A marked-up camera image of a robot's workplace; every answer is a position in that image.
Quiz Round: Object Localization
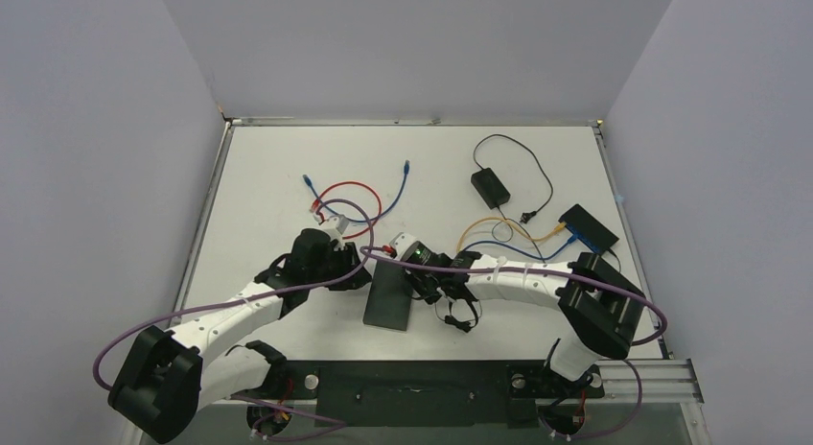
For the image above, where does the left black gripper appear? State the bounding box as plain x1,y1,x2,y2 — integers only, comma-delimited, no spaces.
307,242,371,292

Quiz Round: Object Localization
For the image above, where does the blue ethernet cable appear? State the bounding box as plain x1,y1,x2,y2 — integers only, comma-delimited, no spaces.
302,160,411,226
460,233,579,263

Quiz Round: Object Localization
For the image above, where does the black power adapter with cord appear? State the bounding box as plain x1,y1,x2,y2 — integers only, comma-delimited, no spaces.
470,134,621,271

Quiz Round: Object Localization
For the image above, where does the yellow ethernet cable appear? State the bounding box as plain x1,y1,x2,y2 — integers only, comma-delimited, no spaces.
455,216,568,256

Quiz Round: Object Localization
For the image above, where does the black network switch small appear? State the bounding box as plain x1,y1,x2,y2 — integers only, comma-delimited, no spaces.
558,204,619,255

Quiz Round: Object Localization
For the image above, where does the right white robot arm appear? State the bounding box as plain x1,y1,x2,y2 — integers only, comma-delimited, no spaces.
392,238,645,394

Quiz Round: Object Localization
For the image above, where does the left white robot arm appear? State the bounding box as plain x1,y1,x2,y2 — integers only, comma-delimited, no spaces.
107,227,372,444

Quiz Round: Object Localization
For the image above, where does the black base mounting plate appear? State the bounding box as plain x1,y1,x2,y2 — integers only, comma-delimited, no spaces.
253,360,605,428

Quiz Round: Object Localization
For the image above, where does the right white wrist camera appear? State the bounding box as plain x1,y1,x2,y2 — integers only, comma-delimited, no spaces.
388,232,419,261

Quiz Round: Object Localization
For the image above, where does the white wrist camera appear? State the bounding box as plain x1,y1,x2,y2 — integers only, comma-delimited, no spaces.
388,232,419,261
319,215,350,240

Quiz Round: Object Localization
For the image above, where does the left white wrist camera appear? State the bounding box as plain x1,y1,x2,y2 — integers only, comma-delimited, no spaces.
319,215,350,240

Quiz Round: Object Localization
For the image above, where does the red ethernet cable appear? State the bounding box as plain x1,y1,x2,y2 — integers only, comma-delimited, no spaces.
308,180,383,242

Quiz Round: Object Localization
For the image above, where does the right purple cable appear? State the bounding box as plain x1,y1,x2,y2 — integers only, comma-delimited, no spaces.
360,246,669,347

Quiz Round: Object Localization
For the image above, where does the purple cable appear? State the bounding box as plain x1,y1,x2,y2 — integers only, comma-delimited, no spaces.
360,246,669,347
92,199,376,392

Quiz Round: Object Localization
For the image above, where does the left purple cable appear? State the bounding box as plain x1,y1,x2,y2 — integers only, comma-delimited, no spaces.
92,199,376,392

